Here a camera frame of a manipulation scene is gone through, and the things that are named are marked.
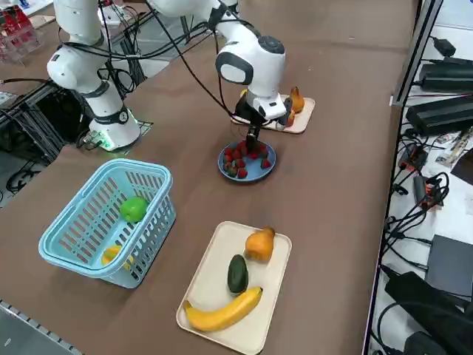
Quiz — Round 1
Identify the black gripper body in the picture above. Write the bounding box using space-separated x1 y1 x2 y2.
235 96 293 130

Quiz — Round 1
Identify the blue round plate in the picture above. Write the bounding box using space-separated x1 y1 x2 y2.
217 141 277 183

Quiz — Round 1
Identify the cream rectangular tray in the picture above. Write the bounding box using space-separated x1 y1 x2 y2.
175 220 293 355
231 94 316 135

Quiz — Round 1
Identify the orange pear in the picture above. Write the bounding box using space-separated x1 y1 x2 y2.
245 226 276 263

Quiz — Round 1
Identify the dark green avocado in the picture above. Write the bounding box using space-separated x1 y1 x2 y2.
226 254 249 295

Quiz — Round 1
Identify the green bell pepper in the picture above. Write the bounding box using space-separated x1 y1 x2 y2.
119 197 149 223

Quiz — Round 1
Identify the yellow banana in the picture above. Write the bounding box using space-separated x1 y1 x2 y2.
183 286 264 333

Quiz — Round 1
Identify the large black power adapter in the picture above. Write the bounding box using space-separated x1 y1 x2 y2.
406 94 473 136
419 62 473 93

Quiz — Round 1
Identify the small black power adapter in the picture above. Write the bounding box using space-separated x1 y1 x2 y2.
432 36 457 56

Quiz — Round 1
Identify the light blue plastic basket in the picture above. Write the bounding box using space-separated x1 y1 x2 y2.
38 158 177 290

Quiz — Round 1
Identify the grey flat box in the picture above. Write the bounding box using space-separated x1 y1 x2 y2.
424 234 473 297

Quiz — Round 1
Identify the clear acrylic rack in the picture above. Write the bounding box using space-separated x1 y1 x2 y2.
0 7 45 66

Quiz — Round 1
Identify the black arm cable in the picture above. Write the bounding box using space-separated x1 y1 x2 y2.
146 0 245 118

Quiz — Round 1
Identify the aluminium camera post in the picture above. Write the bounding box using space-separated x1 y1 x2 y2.
389 0 444 109

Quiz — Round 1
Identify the black metal frame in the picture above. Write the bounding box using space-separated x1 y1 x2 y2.
0 79 92 166

